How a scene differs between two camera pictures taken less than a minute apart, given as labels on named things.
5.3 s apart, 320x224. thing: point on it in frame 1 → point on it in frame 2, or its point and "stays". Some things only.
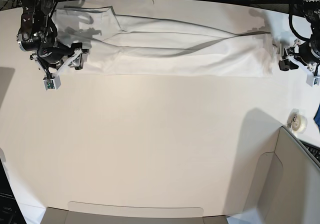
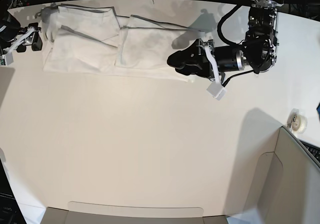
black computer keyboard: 314,150 stays
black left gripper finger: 78,63 → 37,43
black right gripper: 305,53 → 228,58
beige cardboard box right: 288,183 stays
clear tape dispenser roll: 297,122 stays
